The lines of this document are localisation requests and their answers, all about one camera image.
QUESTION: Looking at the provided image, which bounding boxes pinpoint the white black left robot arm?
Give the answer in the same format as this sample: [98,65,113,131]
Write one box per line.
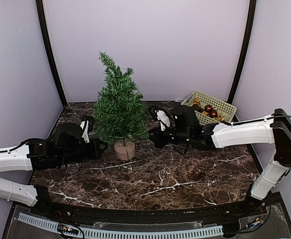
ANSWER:
[0,119,108,217]

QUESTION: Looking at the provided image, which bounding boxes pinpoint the right black frame post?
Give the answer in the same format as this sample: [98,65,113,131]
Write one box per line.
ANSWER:
[227,0,257,104]

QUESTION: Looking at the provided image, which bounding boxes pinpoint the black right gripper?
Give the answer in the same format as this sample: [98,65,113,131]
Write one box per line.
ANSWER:
[144,124,192,148]

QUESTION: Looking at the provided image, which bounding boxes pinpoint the black frame post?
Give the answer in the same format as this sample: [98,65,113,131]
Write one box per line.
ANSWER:
[35,0,68,107]
[227,0,257,104]

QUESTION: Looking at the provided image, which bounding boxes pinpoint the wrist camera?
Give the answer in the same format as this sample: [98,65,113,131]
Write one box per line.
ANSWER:
[80,115,95,143]
[148,105,171,131]

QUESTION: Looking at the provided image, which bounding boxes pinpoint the brown bauble upper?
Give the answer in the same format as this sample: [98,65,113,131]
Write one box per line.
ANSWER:
[204,105,213,113]

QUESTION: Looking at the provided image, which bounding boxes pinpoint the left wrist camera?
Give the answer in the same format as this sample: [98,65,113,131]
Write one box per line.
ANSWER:
[80,115,95,143]

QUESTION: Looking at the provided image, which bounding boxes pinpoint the left black frame post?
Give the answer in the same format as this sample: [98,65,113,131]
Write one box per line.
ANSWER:
[35,0,68,107]

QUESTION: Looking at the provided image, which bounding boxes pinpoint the brown pine cone ornament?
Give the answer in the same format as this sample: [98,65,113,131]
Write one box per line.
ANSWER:
[192,105,204,113]

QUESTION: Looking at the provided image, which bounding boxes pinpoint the black front rail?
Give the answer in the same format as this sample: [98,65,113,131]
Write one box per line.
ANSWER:
[31,198,270,225]

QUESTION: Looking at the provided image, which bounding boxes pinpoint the small green christmas tree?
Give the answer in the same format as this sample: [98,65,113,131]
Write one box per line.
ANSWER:
[94,52,148,161]

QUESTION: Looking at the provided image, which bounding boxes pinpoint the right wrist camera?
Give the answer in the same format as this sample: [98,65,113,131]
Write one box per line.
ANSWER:
[148,105,171,131]

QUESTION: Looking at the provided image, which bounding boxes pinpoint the brown bauble lower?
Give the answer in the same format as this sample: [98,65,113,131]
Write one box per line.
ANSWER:
[209,110,218,118]

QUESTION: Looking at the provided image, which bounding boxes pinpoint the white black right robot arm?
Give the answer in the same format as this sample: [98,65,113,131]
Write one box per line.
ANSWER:
[148,105,291,216]

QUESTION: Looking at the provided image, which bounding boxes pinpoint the beige plastic basket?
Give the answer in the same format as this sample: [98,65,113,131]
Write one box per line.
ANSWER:
[181,91,237,125]

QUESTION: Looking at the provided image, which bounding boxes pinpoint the brown bauble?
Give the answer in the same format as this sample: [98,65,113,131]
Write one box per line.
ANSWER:
[204,105,213,113]
[209,110,218,118]

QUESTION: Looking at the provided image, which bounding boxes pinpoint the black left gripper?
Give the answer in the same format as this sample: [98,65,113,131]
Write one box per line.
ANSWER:
[58,137,108,166]

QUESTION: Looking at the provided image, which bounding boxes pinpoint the gold gift box ornament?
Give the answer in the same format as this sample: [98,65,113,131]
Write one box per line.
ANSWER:
[193,98,200,105]

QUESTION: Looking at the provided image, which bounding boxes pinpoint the grey slotted cable duct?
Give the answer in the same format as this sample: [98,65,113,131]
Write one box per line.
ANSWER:
[17,213,224,239]

